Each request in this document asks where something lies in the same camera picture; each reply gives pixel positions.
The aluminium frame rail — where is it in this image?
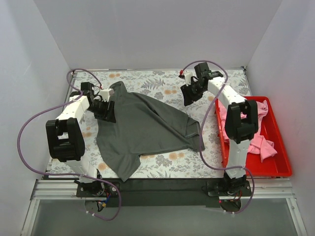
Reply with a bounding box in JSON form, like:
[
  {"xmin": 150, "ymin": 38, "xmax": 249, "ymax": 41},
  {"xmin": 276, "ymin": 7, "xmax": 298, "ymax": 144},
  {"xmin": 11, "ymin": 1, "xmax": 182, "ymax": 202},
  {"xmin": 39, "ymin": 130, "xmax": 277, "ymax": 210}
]
[{"xmin": 21, "ymin": 179, "xmax": 86, "ymax": 236}]

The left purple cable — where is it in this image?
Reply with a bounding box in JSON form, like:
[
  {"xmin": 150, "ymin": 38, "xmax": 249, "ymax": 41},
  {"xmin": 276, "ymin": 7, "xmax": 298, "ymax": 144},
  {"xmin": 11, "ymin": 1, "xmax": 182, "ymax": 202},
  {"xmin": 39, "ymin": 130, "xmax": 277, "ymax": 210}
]
[{"xmin": 16, "ymin": 68, "xmax": 122, "ymax": 221}]

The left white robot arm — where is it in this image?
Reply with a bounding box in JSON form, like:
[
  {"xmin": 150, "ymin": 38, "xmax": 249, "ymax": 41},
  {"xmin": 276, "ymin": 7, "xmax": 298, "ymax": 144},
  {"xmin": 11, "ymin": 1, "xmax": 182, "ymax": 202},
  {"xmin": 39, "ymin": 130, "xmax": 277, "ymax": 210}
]
[{"xmin": 46, "ymin": 82, "xmax": 116, "ymax": 197}]

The red plastic bin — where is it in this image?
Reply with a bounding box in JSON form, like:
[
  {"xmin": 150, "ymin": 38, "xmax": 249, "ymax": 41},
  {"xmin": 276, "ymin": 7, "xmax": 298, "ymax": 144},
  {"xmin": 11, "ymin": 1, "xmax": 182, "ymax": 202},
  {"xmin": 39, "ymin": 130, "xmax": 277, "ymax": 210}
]
[{"xmin": 214, "ymin": 95, "xmax": 293, "ymax": 177}]

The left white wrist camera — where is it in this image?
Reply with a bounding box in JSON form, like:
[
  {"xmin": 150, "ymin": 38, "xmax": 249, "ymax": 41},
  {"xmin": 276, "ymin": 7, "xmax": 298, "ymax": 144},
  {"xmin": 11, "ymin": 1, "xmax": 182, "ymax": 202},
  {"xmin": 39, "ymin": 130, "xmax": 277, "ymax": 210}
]
[{"xmin": 98, "ymin": 88, "xmax": 114, "ymax": 102}]

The dark grey t shirt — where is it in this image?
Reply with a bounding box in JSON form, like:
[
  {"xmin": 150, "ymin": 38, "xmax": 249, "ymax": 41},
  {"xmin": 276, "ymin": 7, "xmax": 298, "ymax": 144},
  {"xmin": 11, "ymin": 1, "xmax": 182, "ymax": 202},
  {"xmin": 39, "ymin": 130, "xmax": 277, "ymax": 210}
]
[{"xmin": 96, "ymin": 81, "xmax": 205, "ymax": 181}]

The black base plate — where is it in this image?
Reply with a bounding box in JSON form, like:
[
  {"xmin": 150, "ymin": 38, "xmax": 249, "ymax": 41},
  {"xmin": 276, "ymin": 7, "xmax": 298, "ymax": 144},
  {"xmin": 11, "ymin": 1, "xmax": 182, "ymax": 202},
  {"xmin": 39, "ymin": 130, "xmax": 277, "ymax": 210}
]
[{"xmin": 75, "ymin": 178, "xmax": 252, "ymax": 208}]

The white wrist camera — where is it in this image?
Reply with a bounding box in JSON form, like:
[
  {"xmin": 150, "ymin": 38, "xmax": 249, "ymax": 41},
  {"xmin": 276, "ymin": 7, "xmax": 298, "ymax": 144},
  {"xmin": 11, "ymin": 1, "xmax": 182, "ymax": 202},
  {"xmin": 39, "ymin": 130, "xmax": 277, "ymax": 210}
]
[
  {"xmin": 98, "ymin": 88, "xmax": 114, "ymax": 102},
  {"xmin": 179, "ymin": 70, "xmax": 194, "ymax": 86}
]

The floral table mat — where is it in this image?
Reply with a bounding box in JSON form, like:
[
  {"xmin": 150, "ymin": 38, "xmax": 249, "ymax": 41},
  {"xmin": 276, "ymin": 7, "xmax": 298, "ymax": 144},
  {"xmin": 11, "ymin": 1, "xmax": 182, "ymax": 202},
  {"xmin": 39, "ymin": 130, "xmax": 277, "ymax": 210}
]
[{"xmin": 49, "ymin": 70, "xmax": 249, "ymax": 179}]

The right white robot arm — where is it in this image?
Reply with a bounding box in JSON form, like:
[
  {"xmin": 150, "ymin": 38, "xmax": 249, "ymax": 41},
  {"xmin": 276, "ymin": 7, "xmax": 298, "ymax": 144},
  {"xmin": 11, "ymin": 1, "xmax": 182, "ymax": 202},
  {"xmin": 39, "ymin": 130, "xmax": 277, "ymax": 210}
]
[{"xmin": 179, "ymin": 60, "xmax": 259, "ymax": 196}]

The pink t shirt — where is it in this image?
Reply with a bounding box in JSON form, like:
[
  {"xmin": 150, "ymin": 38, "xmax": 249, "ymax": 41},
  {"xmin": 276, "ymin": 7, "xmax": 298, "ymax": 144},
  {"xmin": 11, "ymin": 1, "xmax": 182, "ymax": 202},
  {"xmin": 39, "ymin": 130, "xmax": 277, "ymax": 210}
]
[{"xmin": 218, "ymin": 100, "xmax": 277, "ymax": 162}]

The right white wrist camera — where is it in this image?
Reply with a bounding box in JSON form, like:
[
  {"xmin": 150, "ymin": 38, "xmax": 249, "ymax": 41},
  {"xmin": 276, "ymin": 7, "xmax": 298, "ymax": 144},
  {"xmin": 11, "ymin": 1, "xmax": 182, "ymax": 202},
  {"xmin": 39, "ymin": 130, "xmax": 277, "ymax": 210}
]
[{"xmin": 179, "ymin": 70, "xmax": 194, "ymax": 86}]

